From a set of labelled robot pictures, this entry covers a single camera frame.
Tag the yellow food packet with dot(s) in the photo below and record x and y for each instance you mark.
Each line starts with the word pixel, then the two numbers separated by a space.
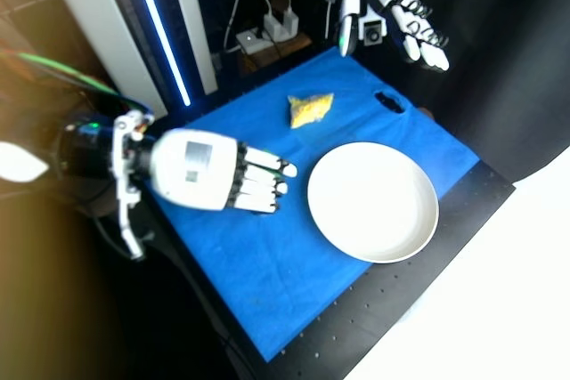
pixel 309 110

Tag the white round plate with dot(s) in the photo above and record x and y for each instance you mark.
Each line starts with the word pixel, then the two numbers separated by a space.
pixel 369 202

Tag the blue cloth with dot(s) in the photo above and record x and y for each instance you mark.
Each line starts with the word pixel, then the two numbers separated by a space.
pixel 249 264

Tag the white power strip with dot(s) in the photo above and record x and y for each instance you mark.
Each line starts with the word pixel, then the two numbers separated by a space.
pixel 280 24

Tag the black curtain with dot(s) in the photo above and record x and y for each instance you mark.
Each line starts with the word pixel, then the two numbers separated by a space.
pixel 512 64

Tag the white adapter box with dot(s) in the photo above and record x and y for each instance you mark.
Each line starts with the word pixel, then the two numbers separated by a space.
pixel 251 41

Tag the white column with light strip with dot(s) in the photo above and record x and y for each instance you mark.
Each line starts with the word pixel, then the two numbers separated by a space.
pixel 111 19

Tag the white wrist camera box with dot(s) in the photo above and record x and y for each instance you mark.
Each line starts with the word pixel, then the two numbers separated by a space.
pixel 373 32

